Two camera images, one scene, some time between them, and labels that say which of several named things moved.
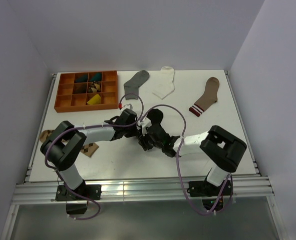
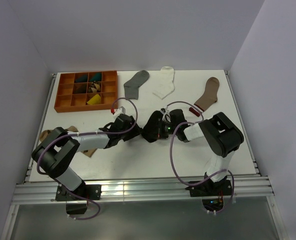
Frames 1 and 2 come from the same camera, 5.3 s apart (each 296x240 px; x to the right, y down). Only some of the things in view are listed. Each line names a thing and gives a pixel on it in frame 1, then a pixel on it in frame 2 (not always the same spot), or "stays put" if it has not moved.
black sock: [155, 116] stays put
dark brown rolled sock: [79, 88] stays put
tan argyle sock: [88, 149] stays put
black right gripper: [142, 141] → [162, 134]
